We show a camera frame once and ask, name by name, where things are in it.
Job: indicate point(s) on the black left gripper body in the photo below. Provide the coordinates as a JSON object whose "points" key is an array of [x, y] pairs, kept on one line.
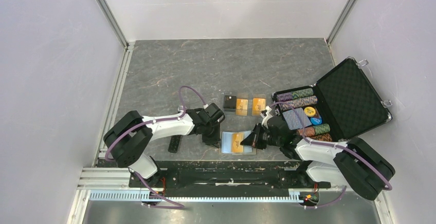
{"points": [[213, 129]]}

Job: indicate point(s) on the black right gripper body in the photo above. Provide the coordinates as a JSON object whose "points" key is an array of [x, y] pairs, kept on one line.
{"points": [[264, 137]]}

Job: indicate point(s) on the beige leather card holder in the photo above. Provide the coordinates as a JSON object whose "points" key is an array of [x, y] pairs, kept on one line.
{"points": [[226, 139]]}

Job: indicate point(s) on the gold card stack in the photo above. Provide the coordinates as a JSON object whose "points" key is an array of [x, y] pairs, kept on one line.
{"points": [[258, 105], [241, 107]]}

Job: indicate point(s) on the clear acrylic card tray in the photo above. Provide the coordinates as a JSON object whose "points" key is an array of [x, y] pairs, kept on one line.
{"points": [[249, 97]]}

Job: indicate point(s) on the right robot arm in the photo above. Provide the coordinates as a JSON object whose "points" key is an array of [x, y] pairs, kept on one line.
{"points": [[352, 163]]}

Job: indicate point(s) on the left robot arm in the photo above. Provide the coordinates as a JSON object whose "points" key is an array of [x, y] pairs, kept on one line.
{"points": [[127, 140]]}

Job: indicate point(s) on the blue playing card deck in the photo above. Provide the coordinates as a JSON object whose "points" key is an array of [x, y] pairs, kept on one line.
{"points": [[296, 119]]}

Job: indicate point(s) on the black card stack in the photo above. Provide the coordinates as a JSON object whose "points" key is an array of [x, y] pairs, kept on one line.
{"points": [[230, 103]]}

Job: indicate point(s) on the purple yellow chip stack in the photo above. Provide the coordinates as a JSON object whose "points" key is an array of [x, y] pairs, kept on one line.
{"points": [[300, 102]]}

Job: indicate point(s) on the black glitter stick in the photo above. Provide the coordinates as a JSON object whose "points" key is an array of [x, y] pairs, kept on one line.
{"points": [[174, 144]]}

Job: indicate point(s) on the purple green chip stack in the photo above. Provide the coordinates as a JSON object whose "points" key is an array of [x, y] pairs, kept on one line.
{"points": [[292, 95]]}

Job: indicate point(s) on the yellow dealer chip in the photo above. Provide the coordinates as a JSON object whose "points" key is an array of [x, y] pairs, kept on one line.
{"points": [[310, 111]]}

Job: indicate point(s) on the blue dealer chip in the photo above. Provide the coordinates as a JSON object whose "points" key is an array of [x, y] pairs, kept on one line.
{"points": [[316, 120]]}

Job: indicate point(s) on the brown orange chip stack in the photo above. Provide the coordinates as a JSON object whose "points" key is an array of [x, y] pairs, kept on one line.
{"points": [[323, 137]]}

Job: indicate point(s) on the black poker chip case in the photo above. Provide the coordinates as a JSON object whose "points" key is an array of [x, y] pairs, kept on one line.
{"points": [[347, 101]]}

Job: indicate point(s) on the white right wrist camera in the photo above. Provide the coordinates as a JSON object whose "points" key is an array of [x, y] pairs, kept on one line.
{"points": [[266, 114]]}

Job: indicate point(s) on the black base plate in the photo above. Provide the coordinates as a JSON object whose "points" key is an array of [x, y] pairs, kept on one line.
{"points": [[232, 178]]}

